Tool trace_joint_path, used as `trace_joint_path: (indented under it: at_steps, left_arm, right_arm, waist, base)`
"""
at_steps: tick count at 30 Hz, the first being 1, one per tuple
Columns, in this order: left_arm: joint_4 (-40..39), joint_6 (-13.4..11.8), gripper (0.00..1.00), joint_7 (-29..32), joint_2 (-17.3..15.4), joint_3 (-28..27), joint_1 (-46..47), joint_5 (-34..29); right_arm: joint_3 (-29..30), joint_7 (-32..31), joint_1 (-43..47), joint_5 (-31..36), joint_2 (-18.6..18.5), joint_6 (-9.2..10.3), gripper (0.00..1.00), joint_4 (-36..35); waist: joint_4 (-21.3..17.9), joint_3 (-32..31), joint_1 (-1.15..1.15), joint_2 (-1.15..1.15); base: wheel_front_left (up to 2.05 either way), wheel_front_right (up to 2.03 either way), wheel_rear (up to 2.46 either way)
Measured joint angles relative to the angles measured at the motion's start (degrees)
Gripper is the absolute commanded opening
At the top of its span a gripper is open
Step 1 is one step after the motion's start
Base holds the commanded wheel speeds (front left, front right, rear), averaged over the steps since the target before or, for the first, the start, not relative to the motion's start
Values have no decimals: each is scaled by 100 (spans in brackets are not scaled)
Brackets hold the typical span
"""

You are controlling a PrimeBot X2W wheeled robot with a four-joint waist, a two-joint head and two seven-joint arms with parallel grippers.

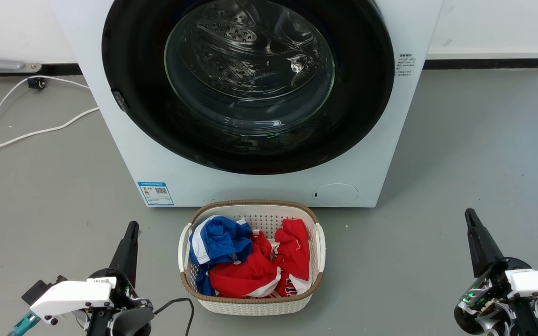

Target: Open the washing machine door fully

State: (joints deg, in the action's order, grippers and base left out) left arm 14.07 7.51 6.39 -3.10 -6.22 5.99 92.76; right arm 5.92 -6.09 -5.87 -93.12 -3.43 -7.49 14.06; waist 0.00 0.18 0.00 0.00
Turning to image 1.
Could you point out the black round glass washer door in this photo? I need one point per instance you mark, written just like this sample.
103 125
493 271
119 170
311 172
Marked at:
131 56

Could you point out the black wall baseboard strip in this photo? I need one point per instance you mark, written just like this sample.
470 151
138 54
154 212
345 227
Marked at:
484 64
59 69

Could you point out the round white filter cover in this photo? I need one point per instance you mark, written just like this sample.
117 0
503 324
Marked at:
336 194

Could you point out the black left wrist block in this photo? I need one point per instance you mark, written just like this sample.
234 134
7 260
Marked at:
40 290

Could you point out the blue white garment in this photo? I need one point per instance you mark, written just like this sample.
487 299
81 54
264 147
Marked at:
217 240

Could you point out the red garment white trim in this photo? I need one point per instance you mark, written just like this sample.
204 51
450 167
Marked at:
243 277

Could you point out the white front-load washing machine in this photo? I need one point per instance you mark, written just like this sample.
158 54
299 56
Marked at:
250 189

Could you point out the grey metal floor bracket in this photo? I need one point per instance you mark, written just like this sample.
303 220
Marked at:
3 65

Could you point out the white woven laundry basket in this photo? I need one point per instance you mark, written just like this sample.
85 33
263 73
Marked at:
250 306

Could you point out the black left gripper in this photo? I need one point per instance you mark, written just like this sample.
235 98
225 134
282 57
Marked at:
129 319

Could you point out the plain red garment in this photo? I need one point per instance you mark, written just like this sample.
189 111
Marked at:
294 249

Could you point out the blue energy label sticker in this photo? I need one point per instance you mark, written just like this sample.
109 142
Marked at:
155 193

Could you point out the small black plug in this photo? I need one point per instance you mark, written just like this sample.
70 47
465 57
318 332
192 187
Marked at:
36 83

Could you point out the small printed text sticker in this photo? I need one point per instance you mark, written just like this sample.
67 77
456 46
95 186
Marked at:
405 64

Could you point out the white wall ledge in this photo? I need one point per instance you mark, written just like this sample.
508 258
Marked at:
493 52

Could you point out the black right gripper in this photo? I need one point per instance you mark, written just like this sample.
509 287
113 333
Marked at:
491 298

